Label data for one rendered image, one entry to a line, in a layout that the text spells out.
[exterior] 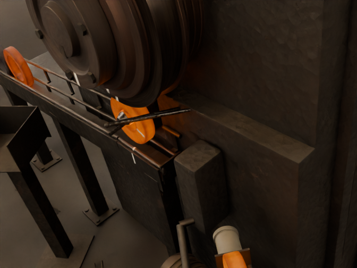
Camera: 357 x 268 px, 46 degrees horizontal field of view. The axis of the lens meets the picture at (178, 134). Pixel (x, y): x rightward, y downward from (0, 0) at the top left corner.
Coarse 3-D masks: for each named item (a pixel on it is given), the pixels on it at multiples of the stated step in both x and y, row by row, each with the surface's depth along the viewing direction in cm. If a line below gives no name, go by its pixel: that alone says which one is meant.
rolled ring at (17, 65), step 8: (8, 48) 177; (8, 56) 182; (16, 56) 174; (8, 64) 186; (16, 64) 176; (24, 64) 175; (16, 72) 188; (24, 72) 176; (24, 80) 180; (32, 80) 180
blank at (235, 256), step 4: (232, 252) 83; (236, 252) 82; (224, 256) 82; (228, 256) 81; (232, 256) 81; (236, 256) 80; (240, 256) 80; (224, 260) 83; (228, 260) 80; (232, 260) 80; (236, 260) 79; (240, 260) 79; (224, 264) 85; (228, 264) 79; (232, 264) 79; (236, 264) 78; (240, 264) 78; (244, 264) 78
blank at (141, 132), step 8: (112, 104) 116; (120, 104) 111; (128, 112) 110; (136, 112) 107; (144, 112) 108; (144, 120) 108; (152, 120) 109; (128, 128) 116; (136, 128) 112; (144, 128) 108; (152, 128) 110; (136, 136) 115; (144, 136) 110; (152, 136) 113
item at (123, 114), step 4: (156, 100) 115; (152, 104) 115; (156, 104) 115; (148, 108) 114; (152, 108) 115; (120, 112) 112; (124, 112) 111; (120, 116) 111; (124, 116) 111; (128, 116) 111; (128, 124) 112
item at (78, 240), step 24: (0, 120) 152; (24, 120) 150; (0, 144) 152; (24, 144) 137; (0, 168) 140; (24, 168) 138; (24, 192) 156; (48, 216) 166; (48, 240) 174; (72, 240) 188; (48, 264) 180; (72, 264) 178
